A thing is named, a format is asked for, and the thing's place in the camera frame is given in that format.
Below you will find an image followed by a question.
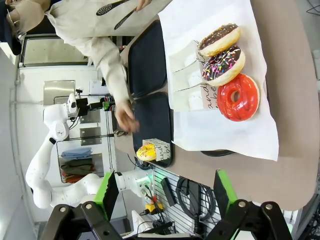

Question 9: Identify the framed glass window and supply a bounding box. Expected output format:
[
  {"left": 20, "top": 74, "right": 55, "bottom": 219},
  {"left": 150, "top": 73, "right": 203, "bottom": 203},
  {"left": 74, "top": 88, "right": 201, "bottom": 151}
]
[{"left": 20, "top": 36, "right": 95, "bottom": 68}]

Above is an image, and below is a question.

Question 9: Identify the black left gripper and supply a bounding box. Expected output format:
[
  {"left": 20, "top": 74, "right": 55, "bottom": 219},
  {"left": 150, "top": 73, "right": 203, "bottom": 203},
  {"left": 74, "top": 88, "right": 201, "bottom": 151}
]
[{"left": 74, "top": 97, "right": 104, "bottom": 118}]

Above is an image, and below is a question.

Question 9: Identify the person's right hand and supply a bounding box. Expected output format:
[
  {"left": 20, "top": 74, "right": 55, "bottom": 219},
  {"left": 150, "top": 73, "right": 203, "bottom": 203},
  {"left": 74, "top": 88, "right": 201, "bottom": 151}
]
[{"left": 114, "top": 99, "right": 141, "bottom": 133}]

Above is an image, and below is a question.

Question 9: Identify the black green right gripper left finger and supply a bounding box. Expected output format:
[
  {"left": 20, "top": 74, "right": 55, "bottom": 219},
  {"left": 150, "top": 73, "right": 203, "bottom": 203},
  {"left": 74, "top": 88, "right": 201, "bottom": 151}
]
[{"left": 47, "top": 169, "right": 133, "bottom": 240}]

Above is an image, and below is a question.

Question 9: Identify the white paper sheet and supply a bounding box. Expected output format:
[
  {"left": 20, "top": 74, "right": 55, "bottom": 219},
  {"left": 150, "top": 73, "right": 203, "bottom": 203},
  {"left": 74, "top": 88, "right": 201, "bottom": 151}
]
[{"left": 157, "top": 0, "right": 280, "bottom": 162}]

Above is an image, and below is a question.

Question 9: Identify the grey metal plate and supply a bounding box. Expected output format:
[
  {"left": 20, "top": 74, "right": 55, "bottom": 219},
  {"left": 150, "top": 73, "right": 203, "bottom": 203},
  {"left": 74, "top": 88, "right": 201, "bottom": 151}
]
[{"left": 43, "top": 79, "right": 76, "bottom": 107}]

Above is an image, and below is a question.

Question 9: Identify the black coiled cable bundle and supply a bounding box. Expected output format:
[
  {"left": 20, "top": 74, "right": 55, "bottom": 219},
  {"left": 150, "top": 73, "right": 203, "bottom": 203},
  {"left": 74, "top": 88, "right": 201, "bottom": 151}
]
[{"left": 176, "top": 176, "right": 219, "bottom": 227}]

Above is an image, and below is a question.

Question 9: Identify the white lettered paper donut sleeve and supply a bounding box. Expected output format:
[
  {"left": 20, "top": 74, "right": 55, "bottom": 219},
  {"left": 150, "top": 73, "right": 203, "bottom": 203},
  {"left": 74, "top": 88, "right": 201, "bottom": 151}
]
[
  {"left": 142, "top": 138, "right": 172, "bottom": 163},
  {"left": 168, "top": 39, "right": 204, "bottom": 74},
  {"left": 172, "top": 66, "right": 208, "bottom": 91},
  {"left": 173, "top": 84, "right": 221, "bottom": 112}
]

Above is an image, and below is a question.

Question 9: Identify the wire frame shelf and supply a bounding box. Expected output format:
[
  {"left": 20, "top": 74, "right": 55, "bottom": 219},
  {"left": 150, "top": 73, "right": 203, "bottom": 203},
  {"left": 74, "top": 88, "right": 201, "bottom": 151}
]
[{"left": 55, "top": 139, "right": 105, "bottom": 185}]

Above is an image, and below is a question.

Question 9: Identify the person's right forearm beige sleeve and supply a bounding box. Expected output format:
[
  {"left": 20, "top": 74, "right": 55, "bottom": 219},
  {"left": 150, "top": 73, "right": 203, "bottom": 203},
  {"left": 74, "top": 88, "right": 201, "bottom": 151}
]
[{"left": 87, "top": 37, "right": 131, "bottom": 106}]

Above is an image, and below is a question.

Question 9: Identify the yellow sprinkled donut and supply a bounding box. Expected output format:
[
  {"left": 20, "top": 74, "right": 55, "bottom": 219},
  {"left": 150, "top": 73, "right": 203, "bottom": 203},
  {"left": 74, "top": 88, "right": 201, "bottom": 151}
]
[{"left": 136, "top": 143, "right": 158, "bottom": 162}]

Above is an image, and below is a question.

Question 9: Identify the red glazed donut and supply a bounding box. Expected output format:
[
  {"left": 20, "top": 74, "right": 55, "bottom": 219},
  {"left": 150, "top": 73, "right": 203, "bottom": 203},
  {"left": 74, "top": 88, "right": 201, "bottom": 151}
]
[{"left": 216, "top": 73, "right": 261, "bottom": 123}]

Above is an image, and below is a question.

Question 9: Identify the dark soda can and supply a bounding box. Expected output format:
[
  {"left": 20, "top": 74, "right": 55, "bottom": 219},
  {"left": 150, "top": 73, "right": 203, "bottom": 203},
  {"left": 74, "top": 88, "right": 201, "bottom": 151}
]
[{"left": 103, "top": 95, "right": 116, "bottom": 113}]

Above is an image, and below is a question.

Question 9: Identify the white wall outlet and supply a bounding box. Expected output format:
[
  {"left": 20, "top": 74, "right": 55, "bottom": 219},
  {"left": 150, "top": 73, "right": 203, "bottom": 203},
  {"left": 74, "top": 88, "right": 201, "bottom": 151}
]
[{"left": 89, "top": 79, "right": 109, "bottom": 95}]

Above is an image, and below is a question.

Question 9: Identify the blue folded cloth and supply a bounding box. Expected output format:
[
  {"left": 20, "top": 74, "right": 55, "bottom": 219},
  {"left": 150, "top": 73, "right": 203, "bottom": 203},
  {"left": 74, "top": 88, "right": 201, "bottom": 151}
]
[{"left": 60, "top": 146, "right": 93, "bottom": 161}]

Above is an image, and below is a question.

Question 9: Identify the chocolate donut with gold crumbs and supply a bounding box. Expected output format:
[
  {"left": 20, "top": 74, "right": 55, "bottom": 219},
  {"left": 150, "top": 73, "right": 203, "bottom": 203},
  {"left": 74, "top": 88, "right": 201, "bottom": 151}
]
[{"left": 198, "top": 23, "right": 242, "bottom": 58}]

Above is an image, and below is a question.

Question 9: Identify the chocolate donut with rainbow sprinkles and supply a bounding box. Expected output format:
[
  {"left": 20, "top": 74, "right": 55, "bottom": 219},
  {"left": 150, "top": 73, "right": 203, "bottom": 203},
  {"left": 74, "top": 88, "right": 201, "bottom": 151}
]
[{"left": 201, "top": 44, "right": 246, "bottom": 87}]

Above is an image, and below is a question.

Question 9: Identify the orange folded cloth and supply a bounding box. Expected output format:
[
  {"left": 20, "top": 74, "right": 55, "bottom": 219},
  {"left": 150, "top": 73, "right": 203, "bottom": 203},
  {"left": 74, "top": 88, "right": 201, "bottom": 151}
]
[{"left": 64, "top": 174, "right": 86, "bottom": 184}]

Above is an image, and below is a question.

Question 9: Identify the dark blue serving tray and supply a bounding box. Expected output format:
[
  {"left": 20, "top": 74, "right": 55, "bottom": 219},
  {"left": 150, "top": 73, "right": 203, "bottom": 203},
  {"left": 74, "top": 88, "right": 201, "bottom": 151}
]
[
  {"left": 200, "top": 149, "right": 236, "bottom": 158},
  {"left": 131, "top": 91, "right": 174, "bottom": 168},
  {"left": 127, "top": 19, "right": 168, "bottom": 98}
]

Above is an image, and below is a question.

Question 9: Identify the person's left hand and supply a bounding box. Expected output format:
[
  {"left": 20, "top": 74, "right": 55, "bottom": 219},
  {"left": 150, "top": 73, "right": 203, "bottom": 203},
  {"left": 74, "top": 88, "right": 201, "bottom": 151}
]
[{"left": 134, "top": 0, "right": 152, "bottom": 12}]

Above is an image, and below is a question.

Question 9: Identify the dark green folded cloth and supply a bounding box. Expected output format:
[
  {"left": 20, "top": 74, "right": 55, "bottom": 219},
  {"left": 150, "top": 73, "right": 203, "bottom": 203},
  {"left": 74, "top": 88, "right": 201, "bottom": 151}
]
[{"left": 60, "top": 158, "right": 97, "bottom": 176}]

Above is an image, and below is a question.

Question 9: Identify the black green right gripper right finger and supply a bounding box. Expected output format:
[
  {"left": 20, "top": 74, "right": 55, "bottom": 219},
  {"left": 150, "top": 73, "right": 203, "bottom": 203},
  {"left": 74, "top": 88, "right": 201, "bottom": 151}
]
[{"left": 204, "top": 169, "right": 293, "bottom": 240}]

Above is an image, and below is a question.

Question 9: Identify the white slatted wall panel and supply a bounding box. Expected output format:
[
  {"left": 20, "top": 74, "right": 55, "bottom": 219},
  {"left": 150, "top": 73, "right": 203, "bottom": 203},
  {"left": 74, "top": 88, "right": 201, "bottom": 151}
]
[{"left": 149, "top": 166, "right": 221, "bottom": 237}]

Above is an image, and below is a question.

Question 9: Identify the yellow emergency stop button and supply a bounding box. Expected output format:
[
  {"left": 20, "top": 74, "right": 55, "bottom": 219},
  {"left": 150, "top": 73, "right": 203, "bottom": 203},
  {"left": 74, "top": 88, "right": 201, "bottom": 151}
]
[{"left": 145, "top": 197, "right": 165, "bottom": 215}]

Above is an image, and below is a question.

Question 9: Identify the black power adapter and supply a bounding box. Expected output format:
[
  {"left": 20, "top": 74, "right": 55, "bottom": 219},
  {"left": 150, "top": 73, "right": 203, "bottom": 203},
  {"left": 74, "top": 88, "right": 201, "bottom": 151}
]
[{"left": 159, "top": 177, "right": 176, "bottom": 207}]

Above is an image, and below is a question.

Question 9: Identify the person's blurred head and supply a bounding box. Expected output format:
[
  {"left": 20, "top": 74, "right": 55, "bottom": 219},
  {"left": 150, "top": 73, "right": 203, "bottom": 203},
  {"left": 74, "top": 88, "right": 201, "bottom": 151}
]
[{"left": 4, "top": 0, "right": 46, "bottom": 36}]

